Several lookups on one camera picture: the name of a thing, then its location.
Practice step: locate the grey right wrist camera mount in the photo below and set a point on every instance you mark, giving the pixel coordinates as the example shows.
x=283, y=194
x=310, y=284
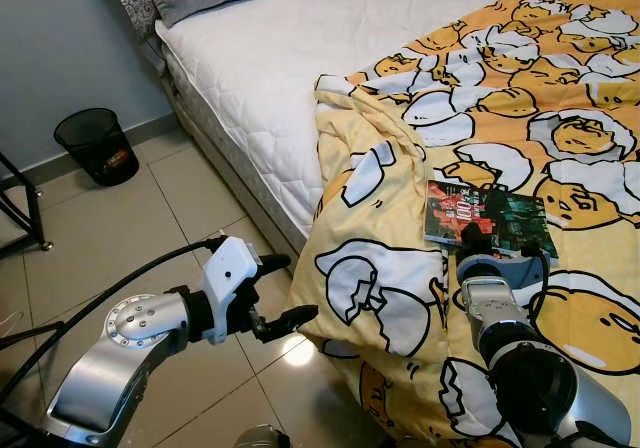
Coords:
x=500, y=268

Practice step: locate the green and red book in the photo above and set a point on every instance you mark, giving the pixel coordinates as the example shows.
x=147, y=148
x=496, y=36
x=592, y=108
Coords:
x=500, y=218

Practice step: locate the black metal stand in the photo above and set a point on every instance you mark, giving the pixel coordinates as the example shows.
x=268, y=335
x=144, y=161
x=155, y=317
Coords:
x=43, y=242

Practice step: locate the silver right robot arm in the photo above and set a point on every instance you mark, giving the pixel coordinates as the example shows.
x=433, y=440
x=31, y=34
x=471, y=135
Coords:
x=540, y=388

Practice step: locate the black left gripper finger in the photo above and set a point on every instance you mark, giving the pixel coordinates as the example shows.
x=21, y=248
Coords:
x=290, y=320
x=272, y=263

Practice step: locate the yellow egg-print blanket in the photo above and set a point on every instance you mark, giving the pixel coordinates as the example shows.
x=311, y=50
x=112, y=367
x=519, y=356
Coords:
x=520, y=98

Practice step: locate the white quilted mattress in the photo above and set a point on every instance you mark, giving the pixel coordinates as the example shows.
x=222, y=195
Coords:
x=300, y=48

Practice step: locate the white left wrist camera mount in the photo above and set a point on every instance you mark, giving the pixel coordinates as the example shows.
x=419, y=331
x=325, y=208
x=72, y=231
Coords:
x=228, y=268

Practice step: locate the black mesh waste bin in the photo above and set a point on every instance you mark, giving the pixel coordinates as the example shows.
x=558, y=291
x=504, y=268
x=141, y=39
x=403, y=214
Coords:
x=95, y=148

